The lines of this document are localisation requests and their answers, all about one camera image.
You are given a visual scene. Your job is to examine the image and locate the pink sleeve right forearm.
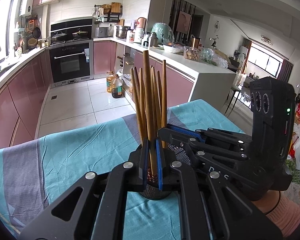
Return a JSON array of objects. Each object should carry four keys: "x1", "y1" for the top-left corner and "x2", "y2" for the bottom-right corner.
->
[{"x1": 265, "y1": 193, "x2": 300, "y2": 238}]

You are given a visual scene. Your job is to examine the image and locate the teal kitchen appliance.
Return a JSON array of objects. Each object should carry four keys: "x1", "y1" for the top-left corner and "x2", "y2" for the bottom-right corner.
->
[{"x1": 152, "y1": 22, "x2": 174, "y2": 44}]

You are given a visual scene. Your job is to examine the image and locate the pink kitchen cabinets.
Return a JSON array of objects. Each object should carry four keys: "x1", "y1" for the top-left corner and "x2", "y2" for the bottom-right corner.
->
[{"x1": 0, "y1": 41, "x2": 195, "y2": 151}]

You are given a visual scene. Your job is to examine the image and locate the right hand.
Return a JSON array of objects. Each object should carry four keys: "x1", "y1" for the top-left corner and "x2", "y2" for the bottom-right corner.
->
[{"x1": 252, "y1": 190, "x2": 281, "y2": 214}]

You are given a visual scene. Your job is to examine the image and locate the black mesh utensil holder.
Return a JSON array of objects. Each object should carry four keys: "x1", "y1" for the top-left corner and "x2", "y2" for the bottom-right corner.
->
[{"x1": 139, "y1": 143, "x2": 191, "y2": 200}]

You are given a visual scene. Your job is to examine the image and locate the oil bottle on floor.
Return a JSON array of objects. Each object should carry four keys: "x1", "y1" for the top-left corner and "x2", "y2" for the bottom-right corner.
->
[{"x1": 111, "y1": 74, "x2": 122, "y2": 99}]

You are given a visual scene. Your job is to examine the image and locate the steel stock pot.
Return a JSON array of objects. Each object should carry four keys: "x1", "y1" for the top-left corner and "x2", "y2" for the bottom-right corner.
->
[{"x1": 115, "y1": 25, "x2": 130, "y2": 39}]

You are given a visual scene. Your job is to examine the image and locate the black built-in oven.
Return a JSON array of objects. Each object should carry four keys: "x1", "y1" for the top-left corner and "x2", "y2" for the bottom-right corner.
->
[{"x1": 49, "y1": 17, "x2": 94, "y2": 87}]

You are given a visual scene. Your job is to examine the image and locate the white water heater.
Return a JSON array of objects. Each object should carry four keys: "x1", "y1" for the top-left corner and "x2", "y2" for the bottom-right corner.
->
[{"x1": 19, "y1": 0, "x2": 33, "y2": 17}]

